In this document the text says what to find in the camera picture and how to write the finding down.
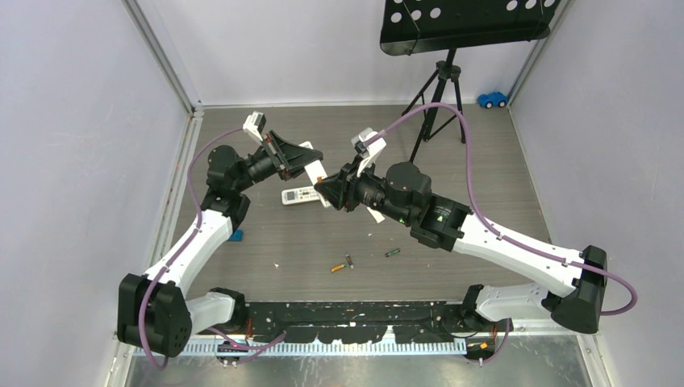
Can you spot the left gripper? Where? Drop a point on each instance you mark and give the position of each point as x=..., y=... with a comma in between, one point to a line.
x=288, y=156

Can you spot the white remote control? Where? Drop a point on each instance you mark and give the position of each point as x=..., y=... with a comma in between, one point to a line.
x=315, y=169
x=301, y=195

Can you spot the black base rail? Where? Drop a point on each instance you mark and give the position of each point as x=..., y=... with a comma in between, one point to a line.
x=361, y=322

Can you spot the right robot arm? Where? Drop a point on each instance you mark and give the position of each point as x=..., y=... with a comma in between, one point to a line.
x=564, y=285

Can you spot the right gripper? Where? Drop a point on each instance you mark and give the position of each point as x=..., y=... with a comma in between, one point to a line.
x=341, y=189

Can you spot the white battery cover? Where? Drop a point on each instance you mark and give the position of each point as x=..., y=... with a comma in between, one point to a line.
x=376, y=215

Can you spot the blue toy brick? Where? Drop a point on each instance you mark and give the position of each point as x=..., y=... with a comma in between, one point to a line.
x=237, y=236

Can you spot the green battery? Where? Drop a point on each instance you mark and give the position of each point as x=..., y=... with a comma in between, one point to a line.
x=392, y=252

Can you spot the black music stand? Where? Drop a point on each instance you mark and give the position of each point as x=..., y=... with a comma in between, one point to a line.
x=412, y=27

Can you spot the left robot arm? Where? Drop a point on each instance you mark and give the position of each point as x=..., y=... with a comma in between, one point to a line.
x=153, y=311

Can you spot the blue toy car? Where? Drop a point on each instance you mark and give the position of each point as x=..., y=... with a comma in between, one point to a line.
x=491, y=100

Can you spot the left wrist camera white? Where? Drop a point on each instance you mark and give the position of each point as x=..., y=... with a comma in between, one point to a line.
x=254, y=125

